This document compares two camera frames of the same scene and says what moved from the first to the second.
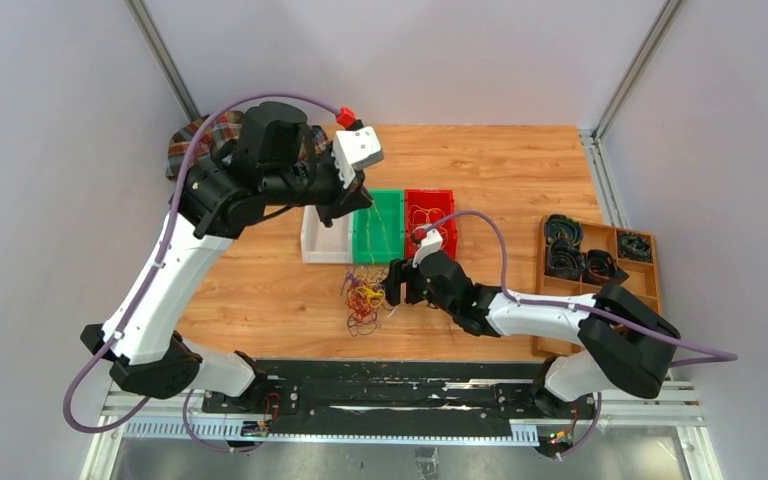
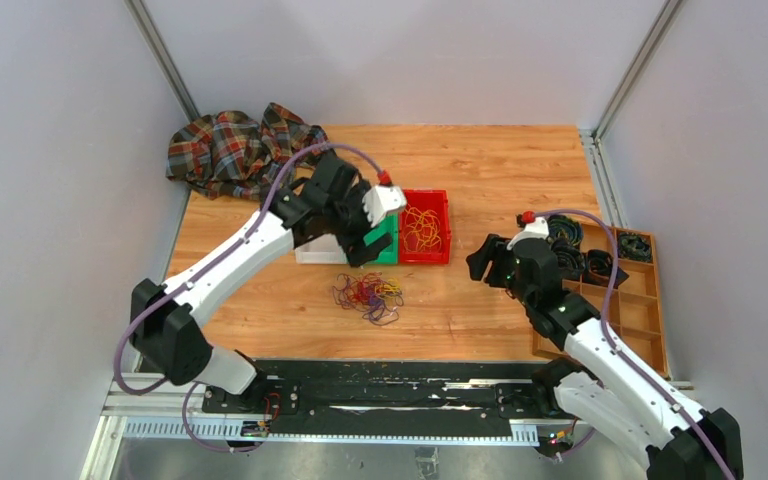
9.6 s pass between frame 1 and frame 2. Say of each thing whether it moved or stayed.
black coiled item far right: stayed
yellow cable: moved
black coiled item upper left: stayed
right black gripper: moved
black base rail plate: stayed
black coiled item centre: stayed
